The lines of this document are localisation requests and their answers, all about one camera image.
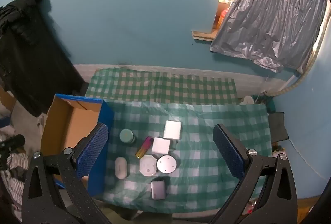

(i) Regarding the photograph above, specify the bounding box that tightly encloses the pale striped tube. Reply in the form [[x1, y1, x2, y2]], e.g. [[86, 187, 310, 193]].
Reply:
[[274, 0, 331, 96]]

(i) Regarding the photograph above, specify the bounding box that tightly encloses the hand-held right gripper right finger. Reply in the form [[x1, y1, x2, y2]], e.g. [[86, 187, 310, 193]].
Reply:
[[212, 124, 298, 224]]

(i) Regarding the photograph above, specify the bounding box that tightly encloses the dark rectangular power bank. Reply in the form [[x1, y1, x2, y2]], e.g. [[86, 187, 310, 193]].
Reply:
[[151, 181, 166, 200]]

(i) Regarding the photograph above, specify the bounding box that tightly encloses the small-checked green cloth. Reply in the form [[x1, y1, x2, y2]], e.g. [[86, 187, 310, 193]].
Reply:
[[85, 69, 237, 105]]

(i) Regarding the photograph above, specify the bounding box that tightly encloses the dark cloth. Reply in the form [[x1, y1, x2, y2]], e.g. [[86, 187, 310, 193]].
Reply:
[[267, 111, 289, 143]]

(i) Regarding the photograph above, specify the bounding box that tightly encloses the orange package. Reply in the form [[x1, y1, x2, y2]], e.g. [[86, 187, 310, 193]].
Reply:
[[218, 3, 230, 30]]

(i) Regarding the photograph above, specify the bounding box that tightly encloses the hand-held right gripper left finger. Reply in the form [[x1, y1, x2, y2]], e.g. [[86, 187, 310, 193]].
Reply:
[[21, 123, 109, 224]]

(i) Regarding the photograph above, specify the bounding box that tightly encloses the green checked plastic tablecloth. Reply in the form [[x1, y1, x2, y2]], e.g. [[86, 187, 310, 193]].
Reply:
[[102, 101, 272, 214]]

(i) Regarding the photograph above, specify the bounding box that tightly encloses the white oval case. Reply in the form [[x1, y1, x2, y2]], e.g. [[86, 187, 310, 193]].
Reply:
[[115, 157, 127, 179]]

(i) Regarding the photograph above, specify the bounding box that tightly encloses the wooden window sill board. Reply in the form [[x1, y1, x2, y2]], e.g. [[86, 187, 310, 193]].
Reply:
[[191, 30, 216, 42]]

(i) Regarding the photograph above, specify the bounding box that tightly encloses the grey striped cloth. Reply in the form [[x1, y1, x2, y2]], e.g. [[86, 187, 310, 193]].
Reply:
[[0, 153, 30, 214]]

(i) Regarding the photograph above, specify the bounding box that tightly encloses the round silver tin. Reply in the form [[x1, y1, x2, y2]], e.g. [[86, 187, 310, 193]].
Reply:
[[157, 154, 177, 175]]

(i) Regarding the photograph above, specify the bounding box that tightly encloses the blue-sided cardboard box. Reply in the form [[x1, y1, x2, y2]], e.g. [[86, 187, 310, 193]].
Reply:
[[40, 94, 114, 196]]

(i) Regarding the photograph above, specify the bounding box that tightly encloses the pink and yellow lighter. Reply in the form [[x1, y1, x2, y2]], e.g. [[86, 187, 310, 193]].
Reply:
[[135, 136, 154, 158]]

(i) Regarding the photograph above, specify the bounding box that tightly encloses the white square box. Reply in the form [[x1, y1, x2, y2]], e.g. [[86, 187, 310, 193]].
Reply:
[[163, 120, 182, 140], [152, 137, 171, 154]]

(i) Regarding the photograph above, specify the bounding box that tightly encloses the small white object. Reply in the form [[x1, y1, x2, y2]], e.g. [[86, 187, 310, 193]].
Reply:
[[239, 95, 255, 105]]

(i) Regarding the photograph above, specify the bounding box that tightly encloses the white cable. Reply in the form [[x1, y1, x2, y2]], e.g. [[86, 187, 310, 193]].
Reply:
[[288, 137, 327, 180]]

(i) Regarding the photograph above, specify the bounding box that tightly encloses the green round jar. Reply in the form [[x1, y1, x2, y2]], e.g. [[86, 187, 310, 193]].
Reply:
[[119, 129, 135, 144]]

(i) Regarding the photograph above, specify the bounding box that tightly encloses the silver crinkled curtain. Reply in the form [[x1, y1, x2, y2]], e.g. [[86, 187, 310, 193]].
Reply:
[[210, 0, 329, 74]]

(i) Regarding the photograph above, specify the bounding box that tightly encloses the black hanging garment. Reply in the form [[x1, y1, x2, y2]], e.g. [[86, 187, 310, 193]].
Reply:
[[0, 0, 84, 117]]

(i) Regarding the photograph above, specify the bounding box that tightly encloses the white octagonal box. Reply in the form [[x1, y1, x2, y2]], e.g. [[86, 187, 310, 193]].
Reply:
[[139, 155, 158, 177]]

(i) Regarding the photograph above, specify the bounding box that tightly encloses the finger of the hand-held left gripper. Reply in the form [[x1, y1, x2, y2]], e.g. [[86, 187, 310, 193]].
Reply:
[[0, 134, 26, 170]]

